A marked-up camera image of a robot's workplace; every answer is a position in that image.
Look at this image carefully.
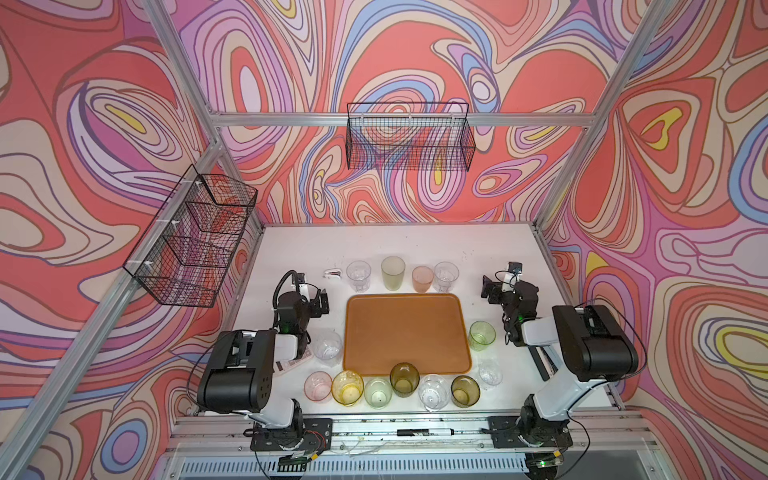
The light green ribbed glass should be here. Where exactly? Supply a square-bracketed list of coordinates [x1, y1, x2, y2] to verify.
[468, 321, 497, 351]

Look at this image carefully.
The clear ribbed glass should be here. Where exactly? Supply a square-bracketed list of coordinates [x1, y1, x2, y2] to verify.
[433, 261, 460, 293]

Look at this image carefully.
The frosted pink tumbler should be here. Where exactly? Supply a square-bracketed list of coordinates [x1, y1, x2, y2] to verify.
[412, 265, 434, 293]

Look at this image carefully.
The small clear glass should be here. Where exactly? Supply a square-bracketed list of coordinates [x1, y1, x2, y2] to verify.
[477, 360, 503, 389]

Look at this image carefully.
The frosted pale green tumbler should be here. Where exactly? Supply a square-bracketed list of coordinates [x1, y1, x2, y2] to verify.
[381, 256, 406, 291]

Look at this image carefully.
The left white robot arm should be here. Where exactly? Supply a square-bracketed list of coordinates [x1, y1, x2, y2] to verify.
[195, 270, 329, 436]

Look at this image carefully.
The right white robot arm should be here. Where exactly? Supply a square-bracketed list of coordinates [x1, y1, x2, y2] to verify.
[481, 262, 642, 448]

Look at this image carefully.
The clear glass left of tray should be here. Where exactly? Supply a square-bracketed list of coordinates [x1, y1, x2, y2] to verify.
[310, 330, 343, 366]

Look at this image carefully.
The orange rectangular tray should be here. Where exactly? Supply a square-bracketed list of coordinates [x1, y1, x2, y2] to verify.
[342, 293, 472, 376]

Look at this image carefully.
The dark olive glass on tray edge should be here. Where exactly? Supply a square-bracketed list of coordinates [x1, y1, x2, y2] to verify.
[389, 362, 420, 398]

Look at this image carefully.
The clear glass back left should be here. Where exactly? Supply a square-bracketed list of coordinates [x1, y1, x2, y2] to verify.
[346, 260, 372, 293]

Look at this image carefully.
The pink white calculator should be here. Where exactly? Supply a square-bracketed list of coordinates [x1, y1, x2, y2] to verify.
[274, 350, 314, 376]

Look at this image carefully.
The pink glass front left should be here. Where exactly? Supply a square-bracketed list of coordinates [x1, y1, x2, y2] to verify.
[304, 371, 332, 402]

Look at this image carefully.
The yellow glass front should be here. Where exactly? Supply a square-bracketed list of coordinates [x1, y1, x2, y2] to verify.
[331, 370, 365, 407]

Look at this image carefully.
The olive glass front right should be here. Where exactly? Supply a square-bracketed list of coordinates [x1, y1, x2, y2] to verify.
[450, 375, 481, 408]

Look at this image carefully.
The light green glass front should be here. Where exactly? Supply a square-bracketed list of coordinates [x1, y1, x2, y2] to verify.
[364, 377, 393, 409]

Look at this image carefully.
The clear stemmed glass front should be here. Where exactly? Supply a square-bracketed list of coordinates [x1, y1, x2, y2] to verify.
[417, 374, 451, 412]

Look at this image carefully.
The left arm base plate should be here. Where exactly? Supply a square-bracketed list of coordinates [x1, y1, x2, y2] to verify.
[249, 417, 333, 453]

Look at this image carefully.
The left black wire basket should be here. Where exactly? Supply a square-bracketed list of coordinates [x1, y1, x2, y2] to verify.
[123, 166, 258, 308]

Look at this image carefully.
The black wire basket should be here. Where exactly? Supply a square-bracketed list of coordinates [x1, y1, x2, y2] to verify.
[123, 166, 258, 308]
[345, 100, 476, 172]

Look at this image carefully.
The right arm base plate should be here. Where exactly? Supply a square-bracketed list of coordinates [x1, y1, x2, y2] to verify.
[481, 416, 573, 450]

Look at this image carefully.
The black pen on rail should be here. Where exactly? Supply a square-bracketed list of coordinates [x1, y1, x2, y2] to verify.
[396, 428, 455, 437]

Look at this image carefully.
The back black wire basket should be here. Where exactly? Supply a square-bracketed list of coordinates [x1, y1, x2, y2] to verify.
[345, 100, 476, 172]

